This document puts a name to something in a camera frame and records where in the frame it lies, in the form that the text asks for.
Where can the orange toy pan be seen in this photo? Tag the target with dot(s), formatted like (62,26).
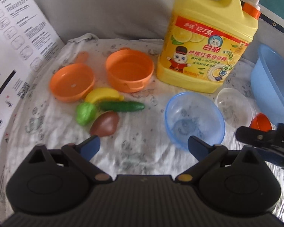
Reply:
(73,82)

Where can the white instruction sheet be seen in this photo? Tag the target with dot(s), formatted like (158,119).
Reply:
(27,43)

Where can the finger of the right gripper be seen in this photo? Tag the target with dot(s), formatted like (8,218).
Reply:
(256,138)

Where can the orange toy pot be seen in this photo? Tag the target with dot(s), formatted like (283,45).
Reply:
(129,70)

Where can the blue translucent bowl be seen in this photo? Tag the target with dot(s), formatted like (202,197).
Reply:
(191,114)

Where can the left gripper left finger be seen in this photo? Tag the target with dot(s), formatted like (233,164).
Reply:
(79,157)

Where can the grey teal striped cushion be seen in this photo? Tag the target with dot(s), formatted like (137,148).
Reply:
(139,19)

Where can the brown toy fruit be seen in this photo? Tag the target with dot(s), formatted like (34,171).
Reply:
(105,125)

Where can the clear plastic bowl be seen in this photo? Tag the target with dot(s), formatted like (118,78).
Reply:
(235,108)

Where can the yellow toy banana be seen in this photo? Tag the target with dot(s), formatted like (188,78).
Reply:
(103,94)

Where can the white patterned cloth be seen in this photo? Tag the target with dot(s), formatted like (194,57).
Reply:
(140,146)

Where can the light green toy vegetable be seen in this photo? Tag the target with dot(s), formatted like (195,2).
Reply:
(85,113)

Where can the green toy cucumber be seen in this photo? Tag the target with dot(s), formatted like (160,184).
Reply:
(121,106)

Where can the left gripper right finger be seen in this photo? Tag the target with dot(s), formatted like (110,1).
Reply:
(208,157)

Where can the small orange-red bowl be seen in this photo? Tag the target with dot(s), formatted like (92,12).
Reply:
(261,122)

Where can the large blue plastic basin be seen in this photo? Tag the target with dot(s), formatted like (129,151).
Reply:
(267,83)

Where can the yellow dish soap jug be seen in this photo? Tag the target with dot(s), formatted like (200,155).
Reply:
(204,41)

